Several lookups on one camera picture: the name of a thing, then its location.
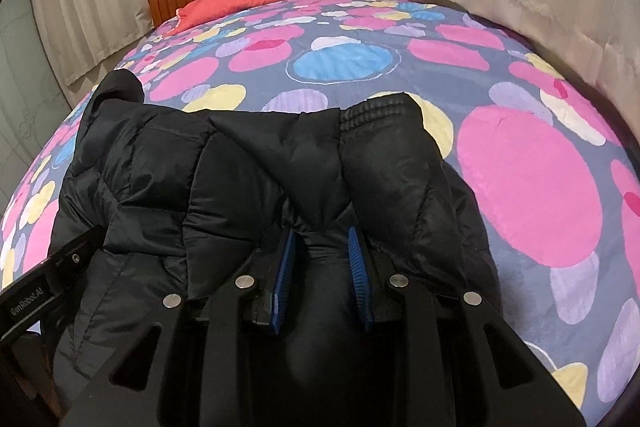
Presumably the black puffer jacket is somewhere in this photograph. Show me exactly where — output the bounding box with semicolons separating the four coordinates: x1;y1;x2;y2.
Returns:
50;69;501;427

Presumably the frosted glass sliding door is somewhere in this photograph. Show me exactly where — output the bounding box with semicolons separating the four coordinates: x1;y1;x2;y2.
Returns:
0;0;73;208

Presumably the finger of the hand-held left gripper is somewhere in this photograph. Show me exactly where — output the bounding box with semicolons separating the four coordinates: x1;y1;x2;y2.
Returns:
49;226;107;281

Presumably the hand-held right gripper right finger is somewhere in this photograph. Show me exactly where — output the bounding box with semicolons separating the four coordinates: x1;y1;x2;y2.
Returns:
346;226;586;427

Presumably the polka dot bedsheet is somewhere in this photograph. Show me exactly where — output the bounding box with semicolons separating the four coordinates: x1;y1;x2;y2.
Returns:
0;0;640;413

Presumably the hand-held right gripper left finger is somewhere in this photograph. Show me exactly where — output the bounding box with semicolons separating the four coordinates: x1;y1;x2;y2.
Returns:
62;227;301;427

